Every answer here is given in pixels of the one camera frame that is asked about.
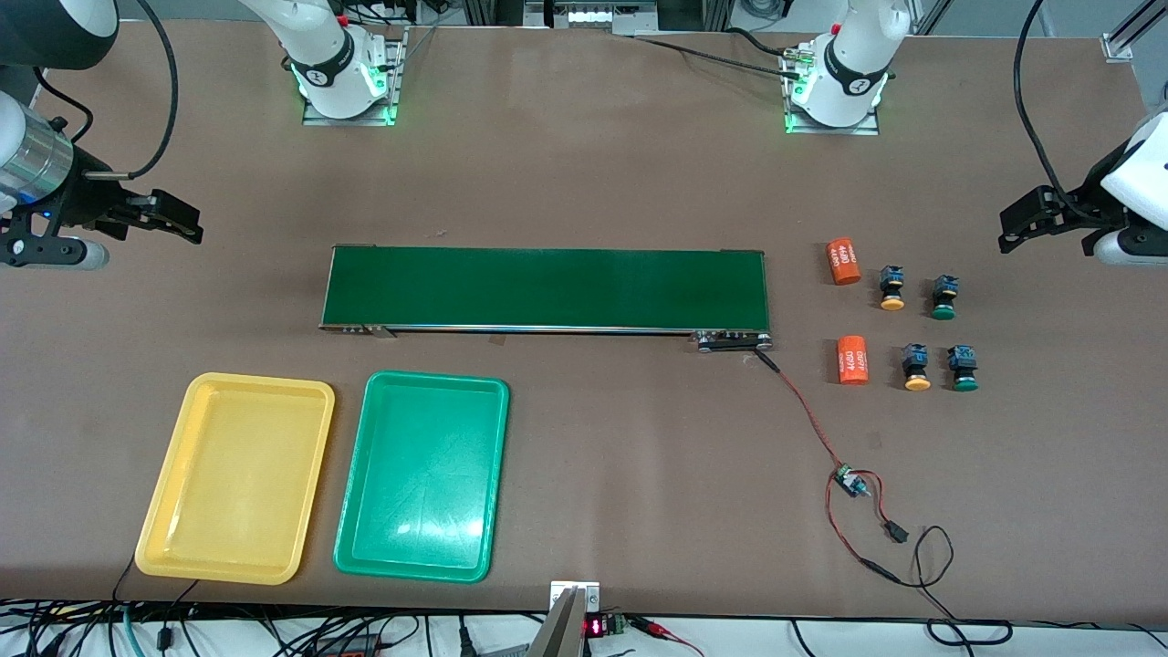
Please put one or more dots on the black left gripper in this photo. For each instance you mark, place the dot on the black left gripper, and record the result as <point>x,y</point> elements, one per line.
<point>1083,204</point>

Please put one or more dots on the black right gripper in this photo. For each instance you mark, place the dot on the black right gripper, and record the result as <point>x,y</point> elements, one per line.
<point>88,196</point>

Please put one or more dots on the yellow mushroom push button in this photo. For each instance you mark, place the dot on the yellow mushroom push button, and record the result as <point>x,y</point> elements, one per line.
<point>916,370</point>
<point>891,287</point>

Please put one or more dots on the orange cylinder with white print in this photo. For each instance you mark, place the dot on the orange cylinder with white print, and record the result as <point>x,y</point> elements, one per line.
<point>853,360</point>
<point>844,262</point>

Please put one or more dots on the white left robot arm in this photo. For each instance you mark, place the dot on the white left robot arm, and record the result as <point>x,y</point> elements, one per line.
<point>844,73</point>

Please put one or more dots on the green mushroom push button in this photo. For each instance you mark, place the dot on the green mushroom push button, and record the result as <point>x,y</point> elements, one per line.
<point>963,370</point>
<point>943,306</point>

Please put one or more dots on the yellow plastic tray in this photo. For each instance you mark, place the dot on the yellow plastic tray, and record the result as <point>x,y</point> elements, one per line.
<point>237,474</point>

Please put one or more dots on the small speed controller board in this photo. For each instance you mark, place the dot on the small speed controller board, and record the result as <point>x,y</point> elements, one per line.
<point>849,479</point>

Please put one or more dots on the green plastic tray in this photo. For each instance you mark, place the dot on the green plastic tray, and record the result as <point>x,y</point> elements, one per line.
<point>420,474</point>

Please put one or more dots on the green conveyor belt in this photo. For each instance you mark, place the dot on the green conveyor belt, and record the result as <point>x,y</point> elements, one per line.
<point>547,287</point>

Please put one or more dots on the white background device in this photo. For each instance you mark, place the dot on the white background device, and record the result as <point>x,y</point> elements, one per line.
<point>584,16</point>

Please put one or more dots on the red clip lead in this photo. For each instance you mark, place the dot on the red clip lead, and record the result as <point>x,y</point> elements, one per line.
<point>652,627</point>

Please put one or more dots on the red digit display module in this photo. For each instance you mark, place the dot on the red digit display module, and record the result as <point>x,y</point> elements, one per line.
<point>598,627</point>

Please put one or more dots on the aluminium frame profile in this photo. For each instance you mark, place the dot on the aluminium frame profile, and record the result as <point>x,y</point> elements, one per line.
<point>1118,46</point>

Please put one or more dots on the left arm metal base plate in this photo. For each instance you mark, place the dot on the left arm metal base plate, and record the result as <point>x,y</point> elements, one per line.
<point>835,130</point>

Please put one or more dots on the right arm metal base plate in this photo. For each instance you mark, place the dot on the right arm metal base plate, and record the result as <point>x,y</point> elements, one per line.
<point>398,91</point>

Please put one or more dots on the power strip with orange switch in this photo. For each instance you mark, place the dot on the power strip with orange switch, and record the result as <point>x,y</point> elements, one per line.
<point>351,648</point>

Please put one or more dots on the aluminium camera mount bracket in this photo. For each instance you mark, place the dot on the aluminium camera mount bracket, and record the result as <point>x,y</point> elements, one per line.
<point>570,630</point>

